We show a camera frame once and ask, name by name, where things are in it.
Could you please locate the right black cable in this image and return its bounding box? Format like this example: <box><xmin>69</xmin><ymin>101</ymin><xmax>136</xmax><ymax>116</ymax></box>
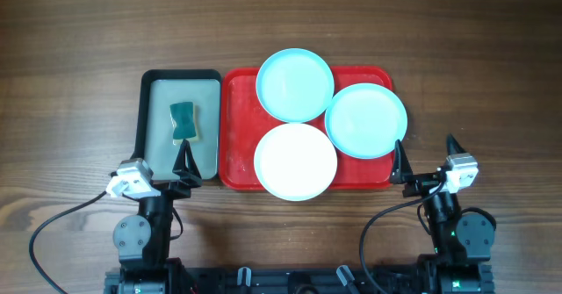
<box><xmin>358</xmin><ymin>180</ymin><xmax>447</xmax><ymax>294</ymax></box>

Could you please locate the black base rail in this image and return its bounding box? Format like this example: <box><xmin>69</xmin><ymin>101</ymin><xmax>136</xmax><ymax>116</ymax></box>
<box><xmin>104</xmin><ymin>264</ymin><xmax>495</xmax><ymax>294</ymax></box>

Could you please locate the red plastic tray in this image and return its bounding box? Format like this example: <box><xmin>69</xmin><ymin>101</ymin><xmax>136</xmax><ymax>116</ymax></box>
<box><xmin>218</xmin><ymin>68</ymin><xmax>393</xmax><ymax>191</ymax></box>

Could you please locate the black tray with grey liner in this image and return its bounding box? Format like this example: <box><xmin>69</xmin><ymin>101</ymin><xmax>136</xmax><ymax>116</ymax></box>
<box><xmin>132</xmin><ymin>69</ymin><xmax>221</xmax><ymax>181</ymax></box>

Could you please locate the white plate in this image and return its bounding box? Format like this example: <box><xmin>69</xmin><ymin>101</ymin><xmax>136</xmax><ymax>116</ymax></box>
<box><xmin>254</xmin><ymin>124</ymin><xmax>338</xmax><ymax>202</ymax></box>

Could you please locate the left black cable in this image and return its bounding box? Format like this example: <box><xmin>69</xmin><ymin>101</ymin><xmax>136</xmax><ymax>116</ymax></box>
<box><xmin>28</xmin><ymin>190</ymin><xmax>109</xmax><ymax>294</ymax></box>

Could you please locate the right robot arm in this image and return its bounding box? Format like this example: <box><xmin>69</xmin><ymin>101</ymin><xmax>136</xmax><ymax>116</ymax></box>
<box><xmin>390</xmin><ymin>135</ymin><xmax>497</xmax><ymax>294</ymax></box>

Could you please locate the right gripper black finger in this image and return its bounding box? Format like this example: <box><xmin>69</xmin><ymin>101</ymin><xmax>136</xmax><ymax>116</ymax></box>
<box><xmin>389</xmin><ymin>140</ymin><xmax>414</xmax><ymax>184</ymax></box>
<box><xmin>446</xmin><ymin>133</ymin><xmax>466</xmax><ymax>156</ymax></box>

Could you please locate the light blue plate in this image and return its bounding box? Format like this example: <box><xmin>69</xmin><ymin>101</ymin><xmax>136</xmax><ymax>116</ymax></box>
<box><xmin>324</xmin><ymin>82</ymin><xmax>407</xmax><ymax>160</ymax></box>

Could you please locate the black cable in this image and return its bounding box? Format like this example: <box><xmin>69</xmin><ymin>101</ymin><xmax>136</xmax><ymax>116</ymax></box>
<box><xmin>28</xmin><ymin>190</ymin><xmax>109</xmax><ymax>294</ymax></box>
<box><xmin>358</xmin><ymin>180</ymin><xmax>447</xmax><ymax>294</ymax></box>

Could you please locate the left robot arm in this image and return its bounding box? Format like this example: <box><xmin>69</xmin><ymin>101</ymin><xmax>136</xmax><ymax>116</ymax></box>
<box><xmin>104</xmin><ymin>140</ymin><xmax>202</xmax><ymax>294</ymax></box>

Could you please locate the green and yellow sponge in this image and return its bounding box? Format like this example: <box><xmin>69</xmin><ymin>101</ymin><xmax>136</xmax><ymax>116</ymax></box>
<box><xmin>169</xmin><ymin>101</ymin><xmax>201</xmax><ymax>145</ymax></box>

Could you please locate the pale green plate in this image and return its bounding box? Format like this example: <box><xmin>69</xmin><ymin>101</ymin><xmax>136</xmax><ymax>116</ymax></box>
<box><xmin>256</xmin><ymin>48</ymin><xmax>335</xmax><ymax>123</ymax></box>

